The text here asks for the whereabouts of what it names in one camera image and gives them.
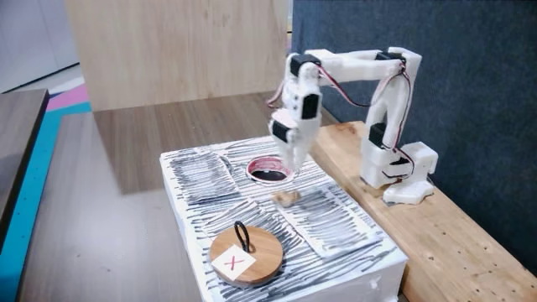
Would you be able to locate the brown debris piece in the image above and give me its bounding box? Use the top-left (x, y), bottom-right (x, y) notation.
top-left (271, 189), bottom-right (301, 208)

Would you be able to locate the scribbled paper sheet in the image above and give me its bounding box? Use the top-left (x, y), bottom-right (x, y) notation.
top-left (275, 187), bottom-right (383, 258)
top-left (166, 149), bottom-right (241, 206)

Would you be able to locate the white label with red X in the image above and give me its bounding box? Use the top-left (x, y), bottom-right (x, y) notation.
top-left (211, 244), bottom-right (257, 281)

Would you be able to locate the white box with black scribbles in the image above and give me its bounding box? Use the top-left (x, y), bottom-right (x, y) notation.
top-left (159, 134), bottom-right (409, 302)

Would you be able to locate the light wooden board panel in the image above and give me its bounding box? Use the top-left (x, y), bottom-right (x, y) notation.
top-left (65, 0), bottom-right (290, 112)

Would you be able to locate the felt partition panel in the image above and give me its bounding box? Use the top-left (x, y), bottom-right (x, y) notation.
top-left (291, 0), bottom-right (537, 278)

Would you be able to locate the thick wooden beam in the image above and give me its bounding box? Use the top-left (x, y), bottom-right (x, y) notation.
top-left (310, 120), bottom-right (537, 302)

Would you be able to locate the dark wooden table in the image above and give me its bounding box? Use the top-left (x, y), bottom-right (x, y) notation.
top-left (0, 88), bottom-right (50, 253)

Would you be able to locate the red white servo cable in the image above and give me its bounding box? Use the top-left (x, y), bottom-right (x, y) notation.
top-left (316, 62), bottom-right (414, 180)

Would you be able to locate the round wooden lid black ring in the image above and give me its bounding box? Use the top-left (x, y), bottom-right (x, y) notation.
top-left (208, 220), bottom-right (284, 289)

